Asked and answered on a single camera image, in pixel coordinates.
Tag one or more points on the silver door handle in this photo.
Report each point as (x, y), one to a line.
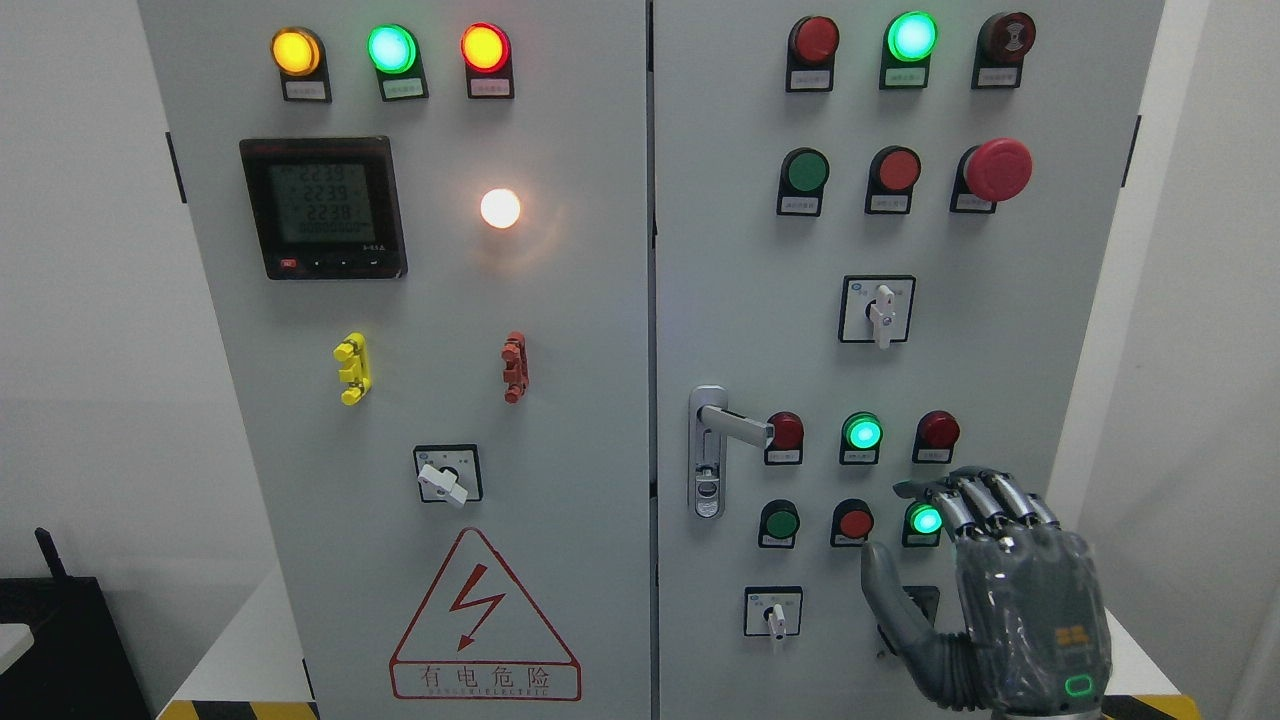
(710, 424)

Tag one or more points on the left grey cabinet door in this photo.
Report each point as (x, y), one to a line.
(566, 469)

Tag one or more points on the grey cabinet door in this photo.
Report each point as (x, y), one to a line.
(750, 301)
(566, 469)

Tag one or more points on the right grey cabinet door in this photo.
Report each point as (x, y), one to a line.
(750, 301)

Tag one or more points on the red terminal clip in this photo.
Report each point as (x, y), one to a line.
(516, 367)

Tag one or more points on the dark red lamp middle left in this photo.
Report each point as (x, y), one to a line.
(786, 447)

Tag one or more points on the dark red lamp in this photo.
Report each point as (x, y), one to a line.
(786, 447)
(935, 439)
(811, 48)

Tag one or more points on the white lit indicator lamp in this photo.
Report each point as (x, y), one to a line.
(500, 208)

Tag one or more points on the green push button lower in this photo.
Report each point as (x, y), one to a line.
(778, 525)

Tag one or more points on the green push button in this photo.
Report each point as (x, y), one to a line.
(804, 173)
(778, 525)

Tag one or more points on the green lamp middle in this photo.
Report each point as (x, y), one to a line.
(861, 439)

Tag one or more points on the green push button upper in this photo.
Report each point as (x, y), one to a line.
(804, 173)

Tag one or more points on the red push button lower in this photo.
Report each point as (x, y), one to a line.
(851, 524)

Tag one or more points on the red push button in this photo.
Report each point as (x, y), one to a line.
(851, 524)
(892, 175)

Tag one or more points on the yellow terminal clip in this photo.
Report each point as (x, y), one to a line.
(352, 354)

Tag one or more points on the dark red lamp middle right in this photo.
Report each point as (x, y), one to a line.
(935, 439)

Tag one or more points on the red push button upper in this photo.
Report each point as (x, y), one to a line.
(892, 175)

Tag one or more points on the red electric hazard sticker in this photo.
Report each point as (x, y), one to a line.
(479, 635)

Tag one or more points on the green lit button lower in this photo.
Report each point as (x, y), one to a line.
(922, 526)

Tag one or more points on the red lit indicator lamp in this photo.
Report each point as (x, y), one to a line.
(487, 54)

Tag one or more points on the black digital power meter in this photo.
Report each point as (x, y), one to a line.
(326, 208)

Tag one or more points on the dark red lamp top right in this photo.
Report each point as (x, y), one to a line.
(811, 48)

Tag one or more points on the green indicator lamp top left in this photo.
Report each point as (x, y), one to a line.
(395, 57)

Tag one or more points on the red emergency stop button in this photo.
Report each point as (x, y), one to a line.
(990, 173)

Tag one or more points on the green lamp top right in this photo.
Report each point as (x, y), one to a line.
(909, 42)

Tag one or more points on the yellow indicator lamp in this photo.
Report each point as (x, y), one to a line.
(299, 56)

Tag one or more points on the black red buzzer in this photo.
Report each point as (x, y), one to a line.
(1003, 43)

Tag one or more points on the black box at left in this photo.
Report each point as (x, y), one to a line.
(77, 667)

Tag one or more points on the white rotary switch left door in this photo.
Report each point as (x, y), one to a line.
(449, 474)

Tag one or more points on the white selector switch middle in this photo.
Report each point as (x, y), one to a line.
(876, 309)

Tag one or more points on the white selector switch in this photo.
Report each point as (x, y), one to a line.
(876, 309)
(772, 614)

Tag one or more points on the white selector switch bottom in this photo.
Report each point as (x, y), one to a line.
(772, 614)

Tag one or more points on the black rotary switch bottom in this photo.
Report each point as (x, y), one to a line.
(926, 598)

